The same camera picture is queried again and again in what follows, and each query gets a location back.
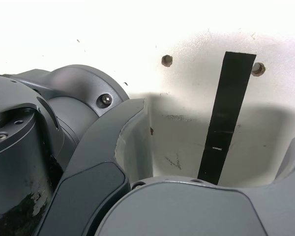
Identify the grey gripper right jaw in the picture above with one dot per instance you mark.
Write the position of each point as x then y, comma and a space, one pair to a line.
186, 211

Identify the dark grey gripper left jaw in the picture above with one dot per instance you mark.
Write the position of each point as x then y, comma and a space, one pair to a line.
93, 172

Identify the black tape strip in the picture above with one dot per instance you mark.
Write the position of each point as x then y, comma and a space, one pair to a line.
226, 118

